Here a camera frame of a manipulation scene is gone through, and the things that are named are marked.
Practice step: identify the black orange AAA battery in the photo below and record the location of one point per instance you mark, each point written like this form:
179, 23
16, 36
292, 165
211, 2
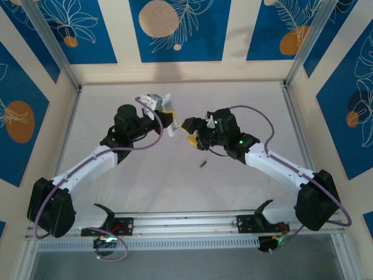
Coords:
203, 164

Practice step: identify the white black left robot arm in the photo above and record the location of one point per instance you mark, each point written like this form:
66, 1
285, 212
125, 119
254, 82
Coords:
87, 163

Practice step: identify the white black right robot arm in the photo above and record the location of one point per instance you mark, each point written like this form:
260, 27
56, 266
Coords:
277, 163

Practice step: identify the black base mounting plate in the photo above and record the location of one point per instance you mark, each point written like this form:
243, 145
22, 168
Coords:
125, 226
246, 223

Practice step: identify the controller board with green light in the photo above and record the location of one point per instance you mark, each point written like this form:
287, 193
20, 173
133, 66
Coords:
266, 243
105, 242

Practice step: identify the aluminium side rail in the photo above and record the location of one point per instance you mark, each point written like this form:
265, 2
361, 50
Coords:
70, 128
294, 116

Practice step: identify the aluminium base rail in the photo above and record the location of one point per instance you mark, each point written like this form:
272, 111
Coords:
186, 224

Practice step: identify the aluminium frame post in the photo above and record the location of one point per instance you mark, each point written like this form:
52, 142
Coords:
54, 43
314, 43

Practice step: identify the aluminium frame leg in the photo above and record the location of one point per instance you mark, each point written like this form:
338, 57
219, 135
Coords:
24, 262
345, 259

